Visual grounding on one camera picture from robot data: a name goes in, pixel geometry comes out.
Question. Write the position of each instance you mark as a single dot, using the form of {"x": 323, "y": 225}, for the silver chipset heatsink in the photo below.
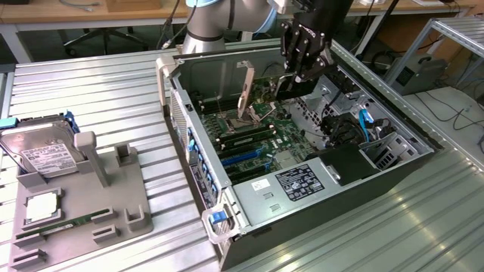
{"x": 287, "y": 160}

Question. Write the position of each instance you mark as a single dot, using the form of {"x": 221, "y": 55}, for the CPU socket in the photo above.
{"x": 237, "y": 124}

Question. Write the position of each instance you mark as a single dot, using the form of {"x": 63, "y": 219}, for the graphics card with metal bracket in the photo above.
{"x": 247, "y": 85}

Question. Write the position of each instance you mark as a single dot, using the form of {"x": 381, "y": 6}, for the black expansion slot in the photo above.
{"x": 247, "y": 173}

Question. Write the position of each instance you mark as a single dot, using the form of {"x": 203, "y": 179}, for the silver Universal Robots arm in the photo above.
{"x": 204, "y": 28}

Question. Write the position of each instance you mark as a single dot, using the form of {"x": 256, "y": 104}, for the silver CPU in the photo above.
{"x": 41, "y": 206}

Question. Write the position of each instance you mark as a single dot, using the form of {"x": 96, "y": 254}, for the green motherboard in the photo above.
{"x": 280, "y": 133}

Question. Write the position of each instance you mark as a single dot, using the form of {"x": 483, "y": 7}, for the black RAM stick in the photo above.
{"x": 245, "y": 137}

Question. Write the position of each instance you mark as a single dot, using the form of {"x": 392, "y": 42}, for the green RAM stick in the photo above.
{"x": 75, "y": 221}

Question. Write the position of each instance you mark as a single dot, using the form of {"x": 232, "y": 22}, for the black RAM slot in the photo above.
{"x": 227, "y": 107}
{"x": 223, "y": 101}

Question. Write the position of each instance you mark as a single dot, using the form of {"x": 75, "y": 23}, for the silver power supply unit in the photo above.
{"x": 264, "y": 195}

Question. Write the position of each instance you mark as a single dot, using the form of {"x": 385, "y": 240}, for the grey parts rack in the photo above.
{"x": 79, "y": 204}

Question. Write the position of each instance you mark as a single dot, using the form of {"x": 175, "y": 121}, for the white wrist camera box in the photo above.
{"x": 287, "y": 5}

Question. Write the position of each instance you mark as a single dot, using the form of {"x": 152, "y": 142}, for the wooden desk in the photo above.
{"x": 75, "y": 15}

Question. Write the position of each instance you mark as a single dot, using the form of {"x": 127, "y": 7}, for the aluminium slat frame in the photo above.
{"x": 453, "y": 31}

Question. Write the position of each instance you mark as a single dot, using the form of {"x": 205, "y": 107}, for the blue disk caddy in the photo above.
{"x": 72, "y": 122}

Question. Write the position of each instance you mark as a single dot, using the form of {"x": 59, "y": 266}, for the silver hard disk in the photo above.
{"x": 41, "y": 153}

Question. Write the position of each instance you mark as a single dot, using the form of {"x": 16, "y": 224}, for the blue case latch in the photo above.
{"x": 217, "y": 218}

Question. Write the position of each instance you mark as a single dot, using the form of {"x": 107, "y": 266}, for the blue expansion slot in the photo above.
{"x": 240, "y": 158}

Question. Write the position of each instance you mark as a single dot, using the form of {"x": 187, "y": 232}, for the metal socket cover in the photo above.
{"x": 263, "y": 110}

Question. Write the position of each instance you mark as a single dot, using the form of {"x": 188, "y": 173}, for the black office chair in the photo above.
{"x": 105, "y": 35}

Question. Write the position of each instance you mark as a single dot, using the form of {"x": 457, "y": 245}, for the silver disk bay cage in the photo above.
{"x": 321, "y": 113}

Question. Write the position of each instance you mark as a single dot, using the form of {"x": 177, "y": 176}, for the open black PC case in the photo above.
{"x": 340, "y": 204}

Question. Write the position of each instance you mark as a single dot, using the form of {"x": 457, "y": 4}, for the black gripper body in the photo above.
{"x": 325, "y": 20}

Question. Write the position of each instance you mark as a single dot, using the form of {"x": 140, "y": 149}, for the black fan shroud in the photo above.
{"x": 344, "y": 164}

